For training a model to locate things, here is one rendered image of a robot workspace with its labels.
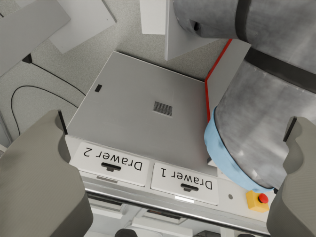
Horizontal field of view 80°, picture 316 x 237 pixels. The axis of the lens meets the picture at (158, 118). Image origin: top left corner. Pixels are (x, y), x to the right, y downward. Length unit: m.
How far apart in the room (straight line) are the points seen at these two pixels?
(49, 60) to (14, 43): 0.70
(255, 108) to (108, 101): 0.86
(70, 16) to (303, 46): 1.35
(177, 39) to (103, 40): 1.17
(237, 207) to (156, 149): 0.42
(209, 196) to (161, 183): 0.21
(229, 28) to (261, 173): 0.18
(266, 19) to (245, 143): 0.13
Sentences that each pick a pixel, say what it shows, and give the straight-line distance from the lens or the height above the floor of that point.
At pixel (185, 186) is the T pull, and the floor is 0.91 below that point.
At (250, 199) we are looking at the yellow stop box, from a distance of 0.98.
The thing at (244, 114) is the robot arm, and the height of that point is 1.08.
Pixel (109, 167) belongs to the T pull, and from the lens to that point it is 0.74.
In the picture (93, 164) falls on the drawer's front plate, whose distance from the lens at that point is 0.78.
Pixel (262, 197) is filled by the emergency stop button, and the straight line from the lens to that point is 0.96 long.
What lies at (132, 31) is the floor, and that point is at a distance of 1.38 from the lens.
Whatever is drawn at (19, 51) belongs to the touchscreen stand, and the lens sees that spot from 1.09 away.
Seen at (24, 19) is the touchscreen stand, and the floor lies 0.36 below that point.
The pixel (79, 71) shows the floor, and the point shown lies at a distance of 1.69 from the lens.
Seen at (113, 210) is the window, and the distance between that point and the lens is 0.76.
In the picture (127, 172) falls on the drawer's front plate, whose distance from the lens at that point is 0.78.
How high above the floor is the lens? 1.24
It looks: 43 degrees down
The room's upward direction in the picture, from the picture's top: 170 degrees counter-clockwise
